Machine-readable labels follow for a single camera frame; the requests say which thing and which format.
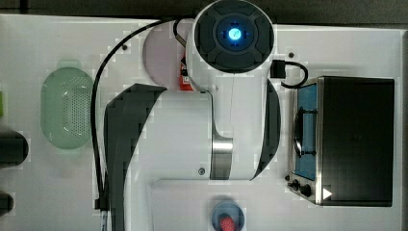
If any red plush ketchup bottle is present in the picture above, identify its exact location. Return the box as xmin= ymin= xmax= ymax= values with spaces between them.
xmin=179 ymin=57 xmax=192 ymax=91

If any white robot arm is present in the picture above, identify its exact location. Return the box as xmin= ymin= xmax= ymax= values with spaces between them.
xmin=104 ymin=0 xmax=281 ymax=231

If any lilac round plate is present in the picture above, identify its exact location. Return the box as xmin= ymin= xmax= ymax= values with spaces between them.
xmin=142 ymin=20 xmax=185 ymax=90

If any blue cup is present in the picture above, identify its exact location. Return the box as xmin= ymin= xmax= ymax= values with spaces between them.
xmin=211 ymin=200 xmax=245 ymax=231

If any red plush strawberry in cup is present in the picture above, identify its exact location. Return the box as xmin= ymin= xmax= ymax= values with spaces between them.
xmin=219 ymin=216 xmax=235 ymax=231

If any silver toaster oven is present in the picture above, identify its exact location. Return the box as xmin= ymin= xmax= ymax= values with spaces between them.
xmin=286 ymin=76 xmax=395 ymax=207

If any green oval colander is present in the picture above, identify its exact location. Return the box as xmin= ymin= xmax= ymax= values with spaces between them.
xmin=40 ymin=65 xmax=93 ymax=149

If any black round pot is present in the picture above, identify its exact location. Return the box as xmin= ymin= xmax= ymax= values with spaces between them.
xmin=0 ymin=131 xmax=29 ymax=168

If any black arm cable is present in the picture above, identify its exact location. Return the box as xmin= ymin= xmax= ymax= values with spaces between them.
xmin=89 ymin=17 xmax=194 ymax=211

